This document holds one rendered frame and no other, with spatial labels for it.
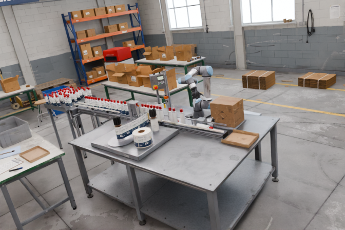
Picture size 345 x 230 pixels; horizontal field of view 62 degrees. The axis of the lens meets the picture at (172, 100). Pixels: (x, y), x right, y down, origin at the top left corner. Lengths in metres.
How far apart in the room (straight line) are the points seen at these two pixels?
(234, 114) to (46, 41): 8.40
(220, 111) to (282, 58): 5.48
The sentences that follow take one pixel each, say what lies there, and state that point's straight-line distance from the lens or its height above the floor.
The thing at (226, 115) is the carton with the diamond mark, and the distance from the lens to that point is 3.25.
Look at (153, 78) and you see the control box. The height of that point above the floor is 1.44.
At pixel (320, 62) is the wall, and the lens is 8.18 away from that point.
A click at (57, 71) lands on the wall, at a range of 10.81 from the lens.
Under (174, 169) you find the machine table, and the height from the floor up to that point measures 0.83.
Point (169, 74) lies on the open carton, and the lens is 5.13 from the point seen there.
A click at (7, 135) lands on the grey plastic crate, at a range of 4.36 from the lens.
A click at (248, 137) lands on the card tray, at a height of 0.83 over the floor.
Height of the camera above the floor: 2.25
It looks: 19 degrees down
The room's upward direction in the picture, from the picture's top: 9 degrees counter-clockwise
